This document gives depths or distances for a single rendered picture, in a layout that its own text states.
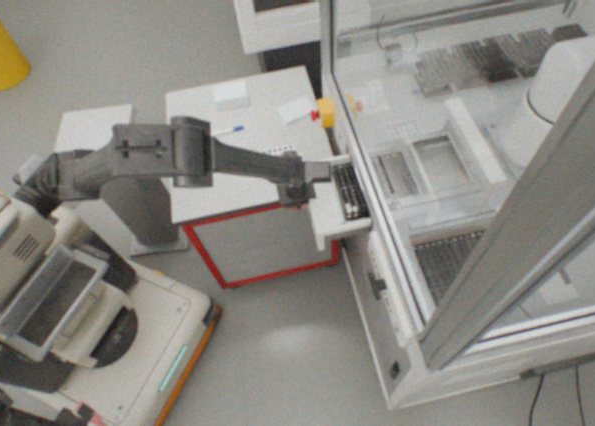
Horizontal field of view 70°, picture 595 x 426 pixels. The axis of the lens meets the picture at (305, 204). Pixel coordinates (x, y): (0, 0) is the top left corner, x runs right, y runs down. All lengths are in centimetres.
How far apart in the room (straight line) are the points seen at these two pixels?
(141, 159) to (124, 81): 262
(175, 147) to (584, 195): 52
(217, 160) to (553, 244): 49
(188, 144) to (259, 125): 98
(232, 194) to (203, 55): 192
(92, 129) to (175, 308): 78
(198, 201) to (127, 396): 80
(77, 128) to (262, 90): 74
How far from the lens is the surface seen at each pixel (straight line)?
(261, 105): 170
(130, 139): 67
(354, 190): 125
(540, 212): 46
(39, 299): 117
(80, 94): 333
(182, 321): 184
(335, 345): 200
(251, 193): 144
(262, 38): 183
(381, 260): 112
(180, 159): 66
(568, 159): 41
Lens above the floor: 195
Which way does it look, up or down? 58 degrees down
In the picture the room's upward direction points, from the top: 7 degrees counter-clockwise
